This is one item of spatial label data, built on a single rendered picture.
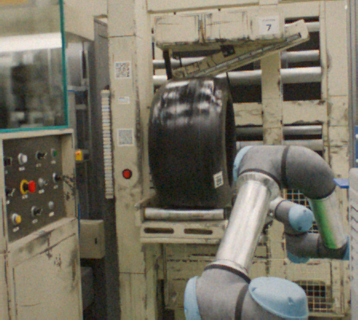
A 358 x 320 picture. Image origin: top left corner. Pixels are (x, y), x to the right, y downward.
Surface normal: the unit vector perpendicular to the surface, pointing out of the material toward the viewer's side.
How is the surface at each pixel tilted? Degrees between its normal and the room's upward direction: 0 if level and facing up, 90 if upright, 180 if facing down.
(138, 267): 90
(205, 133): 79
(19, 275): 90
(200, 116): 65
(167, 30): 90
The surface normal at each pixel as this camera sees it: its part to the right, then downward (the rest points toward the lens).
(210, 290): -0.34, -0.72
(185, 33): -0.22, 0.06
